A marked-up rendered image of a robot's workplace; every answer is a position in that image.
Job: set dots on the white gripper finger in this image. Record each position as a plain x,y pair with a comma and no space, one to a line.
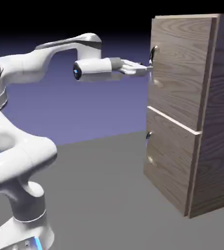
150,68

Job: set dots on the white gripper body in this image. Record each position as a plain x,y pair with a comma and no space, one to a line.
134,68

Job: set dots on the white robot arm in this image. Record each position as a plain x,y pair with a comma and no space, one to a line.
24,64

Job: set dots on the tall wood cabinet door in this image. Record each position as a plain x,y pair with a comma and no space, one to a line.
180,74

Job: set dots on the light wood cabinet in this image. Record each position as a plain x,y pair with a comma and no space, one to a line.
219,117

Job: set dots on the short wood cabinet door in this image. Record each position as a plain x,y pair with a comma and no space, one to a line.
170,160

